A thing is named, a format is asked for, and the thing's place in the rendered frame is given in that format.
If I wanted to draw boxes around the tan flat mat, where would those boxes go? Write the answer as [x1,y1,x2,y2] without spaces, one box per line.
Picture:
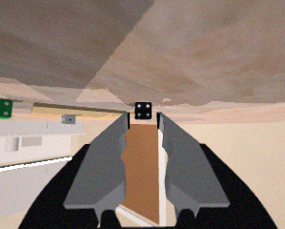
[31,102,126,119]

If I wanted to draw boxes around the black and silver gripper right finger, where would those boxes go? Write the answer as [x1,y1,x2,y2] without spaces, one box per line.
[156,112,278,229]

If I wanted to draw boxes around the black die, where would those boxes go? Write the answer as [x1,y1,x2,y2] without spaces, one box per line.
[134,102,152,120]

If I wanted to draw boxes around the green die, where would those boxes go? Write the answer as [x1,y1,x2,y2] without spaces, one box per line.
[0,98,13,119]

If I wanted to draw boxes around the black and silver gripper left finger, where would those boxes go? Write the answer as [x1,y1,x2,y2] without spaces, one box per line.
[18,112,130,229]

